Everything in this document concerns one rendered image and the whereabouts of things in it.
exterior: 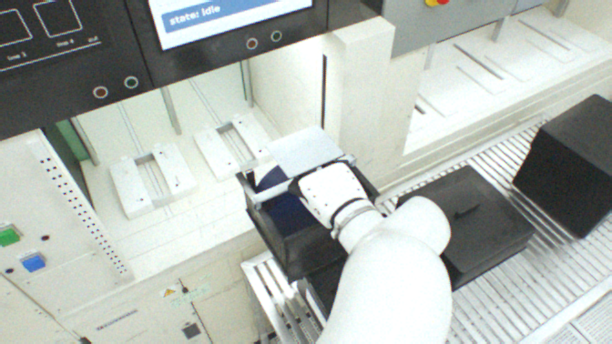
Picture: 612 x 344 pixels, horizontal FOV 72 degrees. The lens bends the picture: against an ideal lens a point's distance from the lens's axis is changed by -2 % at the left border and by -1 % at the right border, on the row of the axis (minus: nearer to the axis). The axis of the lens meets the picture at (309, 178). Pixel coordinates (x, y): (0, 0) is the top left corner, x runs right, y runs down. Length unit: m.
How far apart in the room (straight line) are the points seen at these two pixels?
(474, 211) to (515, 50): 0.88
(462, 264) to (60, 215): 0.95
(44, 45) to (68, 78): 0.06
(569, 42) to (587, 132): 0.75
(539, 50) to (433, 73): 0.49
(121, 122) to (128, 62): 0.86
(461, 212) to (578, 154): 0.36
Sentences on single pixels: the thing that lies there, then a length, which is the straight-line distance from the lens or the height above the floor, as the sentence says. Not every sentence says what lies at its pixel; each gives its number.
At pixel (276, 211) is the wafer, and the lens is 0.92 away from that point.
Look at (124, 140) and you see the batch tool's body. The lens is 1.54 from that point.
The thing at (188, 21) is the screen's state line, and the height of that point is 1.51.
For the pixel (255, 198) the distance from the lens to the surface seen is 0.85.
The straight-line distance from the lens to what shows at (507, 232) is 1.32.
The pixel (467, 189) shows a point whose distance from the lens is 1.37.
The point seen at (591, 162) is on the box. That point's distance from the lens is 1.38.
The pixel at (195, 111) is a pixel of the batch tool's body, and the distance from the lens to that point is 1.57.
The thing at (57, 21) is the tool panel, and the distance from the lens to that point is 0.71.
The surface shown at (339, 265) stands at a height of 0.77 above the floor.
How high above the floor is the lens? 1.87
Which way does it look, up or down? 50 degrees down
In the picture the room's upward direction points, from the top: straight up
